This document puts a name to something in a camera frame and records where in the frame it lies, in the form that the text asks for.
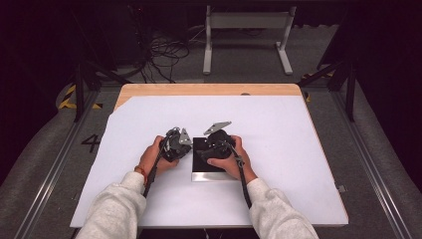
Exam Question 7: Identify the black rectangular tablet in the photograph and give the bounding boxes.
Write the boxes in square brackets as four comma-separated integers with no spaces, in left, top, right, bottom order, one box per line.
[191,136,240,182]

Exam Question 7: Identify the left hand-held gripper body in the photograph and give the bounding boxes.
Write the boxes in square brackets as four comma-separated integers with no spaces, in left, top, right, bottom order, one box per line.
[159,126,194,163]

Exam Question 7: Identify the left hand-held gripper cable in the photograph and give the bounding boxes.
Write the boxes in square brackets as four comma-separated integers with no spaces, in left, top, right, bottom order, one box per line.
[142,140,168,198]

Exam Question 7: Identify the person's right hand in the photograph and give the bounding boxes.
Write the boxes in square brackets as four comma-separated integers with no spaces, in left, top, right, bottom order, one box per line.
[207,134,258,182]

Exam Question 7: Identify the black metal stand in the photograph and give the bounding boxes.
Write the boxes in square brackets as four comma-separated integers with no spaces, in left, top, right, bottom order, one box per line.
[70,9,133,123]
[297,59,358,123]

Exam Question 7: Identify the white metal desk frame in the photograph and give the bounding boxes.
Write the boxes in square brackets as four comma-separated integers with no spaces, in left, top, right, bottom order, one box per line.
[202,4,298,76]

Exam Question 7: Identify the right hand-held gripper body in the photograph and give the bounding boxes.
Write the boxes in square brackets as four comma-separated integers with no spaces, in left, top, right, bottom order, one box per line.
[202,120,237,161]

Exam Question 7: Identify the tangle of black cables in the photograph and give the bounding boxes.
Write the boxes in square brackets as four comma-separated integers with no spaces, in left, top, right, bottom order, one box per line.
[138,31,193,84]

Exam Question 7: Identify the person's left hand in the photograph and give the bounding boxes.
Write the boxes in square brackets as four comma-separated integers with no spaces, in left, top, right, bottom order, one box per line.
[137,134,180,178]

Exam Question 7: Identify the yellow black hazard tape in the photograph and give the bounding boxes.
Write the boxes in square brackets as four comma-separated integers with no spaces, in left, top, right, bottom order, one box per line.
[300,71,334,104]
[58,84,104,111]

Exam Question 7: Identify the aluminium floor rail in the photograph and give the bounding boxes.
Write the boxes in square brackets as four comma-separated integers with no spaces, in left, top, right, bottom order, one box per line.
[331,89,414,239]
[13,89,101,239]

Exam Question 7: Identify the person's dark clothing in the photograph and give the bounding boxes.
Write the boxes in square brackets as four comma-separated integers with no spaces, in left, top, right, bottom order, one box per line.
[137,227,260,239]

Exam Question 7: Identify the right hand-held gripper cable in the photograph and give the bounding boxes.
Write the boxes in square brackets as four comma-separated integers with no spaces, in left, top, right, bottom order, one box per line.
[227,141,253,210]

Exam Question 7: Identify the hand-held gripper cable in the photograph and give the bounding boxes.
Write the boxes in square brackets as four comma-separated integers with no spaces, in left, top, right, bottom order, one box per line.
[142,140,168,198]
[227,141,253,210]

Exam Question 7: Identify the red bracelet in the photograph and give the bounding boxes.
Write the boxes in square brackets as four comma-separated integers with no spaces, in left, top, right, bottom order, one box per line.
[133,164,149,185]

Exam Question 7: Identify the white table sheet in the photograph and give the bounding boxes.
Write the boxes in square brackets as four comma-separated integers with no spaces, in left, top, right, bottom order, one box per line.
[70,95,349,229]

